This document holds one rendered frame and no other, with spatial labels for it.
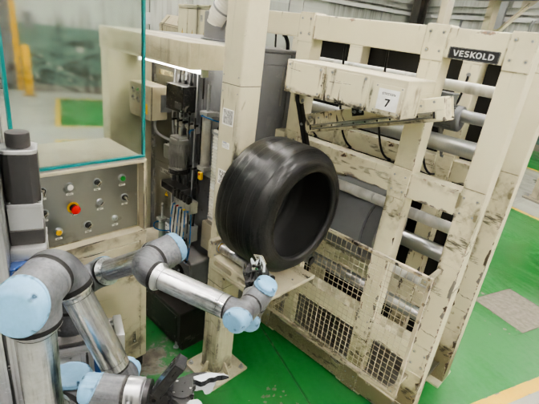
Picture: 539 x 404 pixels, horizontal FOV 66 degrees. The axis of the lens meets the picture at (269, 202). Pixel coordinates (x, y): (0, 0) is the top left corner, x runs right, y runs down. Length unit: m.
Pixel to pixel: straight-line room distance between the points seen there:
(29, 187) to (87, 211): 0.78
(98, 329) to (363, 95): 1.26
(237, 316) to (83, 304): 0.41
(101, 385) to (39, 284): 0.30
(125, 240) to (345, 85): 1.26
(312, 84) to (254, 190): 0.58
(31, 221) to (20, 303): 0.39
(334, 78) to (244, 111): 0.42
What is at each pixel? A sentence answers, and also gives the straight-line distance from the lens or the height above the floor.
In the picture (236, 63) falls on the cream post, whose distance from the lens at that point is 1.85.
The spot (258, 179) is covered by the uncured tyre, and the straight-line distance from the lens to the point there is 1.60.
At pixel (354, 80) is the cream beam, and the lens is 1.77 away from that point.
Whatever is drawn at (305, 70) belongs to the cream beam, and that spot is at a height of 1.75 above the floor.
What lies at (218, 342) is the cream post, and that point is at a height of 0.26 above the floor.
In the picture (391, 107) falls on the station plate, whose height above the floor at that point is 1.68.
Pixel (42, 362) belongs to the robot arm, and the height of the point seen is 1.15.
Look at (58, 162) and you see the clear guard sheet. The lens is 1.89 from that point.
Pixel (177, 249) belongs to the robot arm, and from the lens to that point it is 1.50.
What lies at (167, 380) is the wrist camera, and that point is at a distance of 1.09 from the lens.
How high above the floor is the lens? 1.90
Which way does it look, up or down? 23 degrees down
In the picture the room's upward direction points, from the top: 7 degrees clockwise
